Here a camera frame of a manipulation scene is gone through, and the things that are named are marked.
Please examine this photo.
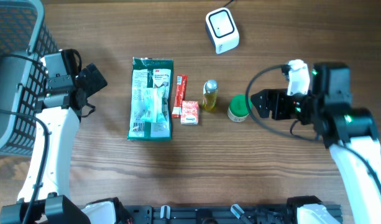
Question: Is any green lid white jar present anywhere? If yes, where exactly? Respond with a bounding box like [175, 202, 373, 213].
[227, 95, 249, 123]

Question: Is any green foil packet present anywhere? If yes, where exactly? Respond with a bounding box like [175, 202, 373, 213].
[127, 57, 173, 141]

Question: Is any yellow dish soap bottle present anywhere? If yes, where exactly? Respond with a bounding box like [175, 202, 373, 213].
[202, 80, 219, 111]

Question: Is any red white snack packet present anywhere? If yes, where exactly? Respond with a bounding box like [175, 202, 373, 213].
[172, 75, 188, 118]

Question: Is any small red white carton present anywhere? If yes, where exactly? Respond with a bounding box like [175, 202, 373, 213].
[180, 101, 199, 124]

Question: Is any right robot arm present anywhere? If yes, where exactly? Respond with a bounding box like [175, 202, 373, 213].
[245, 60, 381, 223]

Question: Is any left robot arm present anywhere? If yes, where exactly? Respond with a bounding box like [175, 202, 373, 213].
[0, 49, 132, 223]

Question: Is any white barcode scanner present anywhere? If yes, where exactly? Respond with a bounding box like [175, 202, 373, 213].
[205, 7, 240, 54]

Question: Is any grey plastic mesh basket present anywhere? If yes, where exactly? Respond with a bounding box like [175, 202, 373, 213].
[0, 0, 59, 156]

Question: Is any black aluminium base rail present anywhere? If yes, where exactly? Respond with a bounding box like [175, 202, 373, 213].
[125, 204, 296, 224]

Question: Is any black right camera cable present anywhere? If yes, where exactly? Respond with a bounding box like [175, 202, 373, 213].
[244, 64, 381, 218]

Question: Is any black camera cable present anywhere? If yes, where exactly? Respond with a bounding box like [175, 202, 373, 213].
[0, 53, 51, 224]
[244, 64, 381, 218]

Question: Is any black left camera cable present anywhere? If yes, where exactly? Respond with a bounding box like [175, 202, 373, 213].
[0, 53, 51, 224]

